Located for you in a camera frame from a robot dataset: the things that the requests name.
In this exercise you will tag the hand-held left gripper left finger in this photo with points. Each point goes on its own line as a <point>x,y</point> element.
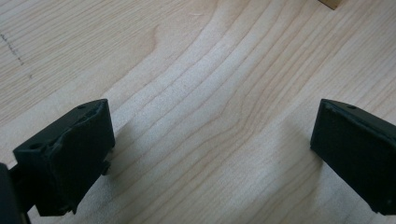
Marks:
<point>71,155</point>

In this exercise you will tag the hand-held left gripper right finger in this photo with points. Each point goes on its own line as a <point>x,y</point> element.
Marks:
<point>358,155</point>

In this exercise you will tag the wooden tea box with lid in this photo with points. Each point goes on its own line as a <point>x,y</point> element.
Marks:
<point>330,3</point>

